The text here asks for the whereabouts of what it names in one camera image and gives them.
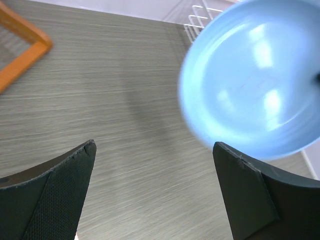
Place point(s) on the orange wooden rack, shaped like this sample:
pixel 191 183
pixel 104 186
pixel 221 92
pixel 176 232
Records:
pixel 22 44

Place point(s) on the white wire dish rack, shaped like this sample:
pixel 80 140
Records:
pixel 201 13

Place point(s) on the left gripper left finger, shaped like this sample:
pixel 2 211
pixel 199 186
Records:
pixel 45 202

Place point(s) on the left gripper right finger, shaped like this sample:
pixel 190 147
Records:
pixel 264 202

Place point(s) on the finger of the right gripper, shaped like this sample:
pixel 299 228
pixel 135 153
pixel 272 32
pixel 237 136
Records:
pixel 316 80

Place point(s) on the light blue plate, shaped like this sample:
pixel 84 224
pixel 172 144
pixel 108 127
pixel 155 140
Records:
pixel 247 79

